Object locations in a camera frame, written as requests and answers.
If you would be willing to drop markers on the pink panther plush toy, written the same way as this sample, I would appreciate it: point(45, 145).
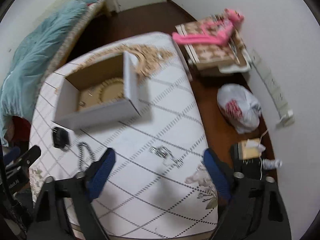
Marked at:
point(210, 31)

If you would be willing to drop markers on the brown checkered cushion stack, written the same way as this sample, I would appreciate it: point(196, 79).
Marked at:
point(215, 60)

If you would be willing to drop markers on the black smart watch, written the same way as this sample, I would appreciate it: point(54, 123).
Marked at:
point(60, 138)

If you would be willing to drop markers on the bed mattress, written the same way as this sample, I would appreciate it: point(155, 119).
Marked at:
point(60, 58)

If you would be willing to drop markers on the small white bottle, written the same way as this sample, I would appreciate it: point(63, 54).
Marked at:
point(274, 164)

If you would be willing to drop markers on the white cardboard box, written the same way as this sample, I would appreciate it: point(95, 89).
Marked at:
point(102, 92)

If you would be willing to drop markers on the tissue box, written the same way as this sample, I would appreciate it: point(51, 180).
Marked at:
point(250, 149)

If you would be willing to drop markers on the patterned table cover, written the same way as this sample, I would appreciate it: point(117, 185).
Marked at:
point(158, 188)

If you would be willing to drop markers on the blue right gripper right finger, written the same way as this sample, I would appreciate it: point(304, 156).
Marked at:
point(218, 172)

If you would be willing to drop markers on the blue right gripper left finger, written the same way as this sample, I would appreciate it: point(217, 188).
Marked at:
point(98, 173)

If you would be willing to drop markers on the white plastic shopping bag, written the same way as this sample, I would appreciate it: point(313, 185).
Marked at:
point(241, 108)

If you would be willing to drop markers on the teal blanket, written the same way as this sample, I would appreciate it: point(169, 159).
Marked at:
point(31, 59)

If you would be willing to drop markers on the white wall power strip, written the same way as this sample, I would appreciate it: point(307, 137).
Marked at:
point(286, 115)

